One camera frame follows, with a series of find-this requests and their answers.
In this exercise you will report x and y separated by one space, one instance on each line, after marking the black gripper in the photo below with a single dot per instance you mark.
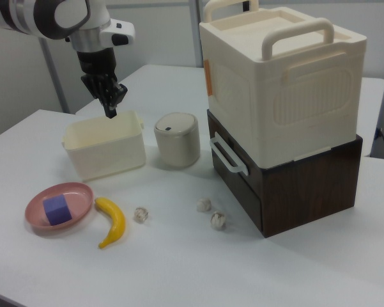
97 64

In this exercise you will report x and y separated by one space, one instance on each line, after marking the wooden drawer with dark front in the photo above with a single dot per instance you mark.
234 150

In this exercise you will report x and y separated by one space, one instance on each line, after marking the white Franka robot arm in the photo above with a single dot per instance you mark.
51 16

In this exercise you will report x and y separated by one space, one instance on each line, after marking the dark brown lower drawer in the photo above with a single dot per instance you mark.
239 198

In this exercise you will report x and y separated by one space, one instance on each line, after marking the cream open plastic bin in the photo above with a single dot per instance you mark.
108 153

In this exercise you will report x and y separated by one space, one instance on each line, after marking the grey metal pole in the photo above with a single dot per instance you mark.
56 80

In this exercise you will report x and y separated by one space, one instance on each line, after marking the small cream trash can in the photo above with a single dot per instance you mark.
177 144

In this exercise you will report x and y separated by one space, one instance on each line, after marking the orange tape strip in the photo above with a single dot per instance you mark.
208 76

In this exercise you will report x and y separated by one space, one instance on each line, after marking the pink plate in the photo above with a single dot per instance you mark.
80 198

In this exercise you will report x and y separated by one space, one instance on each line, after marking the crumpled white paper ball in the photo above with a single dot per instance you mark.
204 205
141 214
218 220

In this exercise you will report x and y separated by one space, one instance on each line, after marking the yellow banana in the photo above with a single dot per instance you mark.
115 220

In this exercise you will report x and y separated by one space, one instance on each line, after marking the purple cube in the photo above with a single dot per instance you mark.
57 211

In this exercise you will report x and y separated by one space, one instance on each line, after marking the cream plastic storage box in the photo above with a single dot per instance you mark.
274 96

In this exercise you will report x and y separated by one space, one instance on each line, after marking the dark brown wooden cabinet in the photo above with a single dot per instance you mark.
306 192

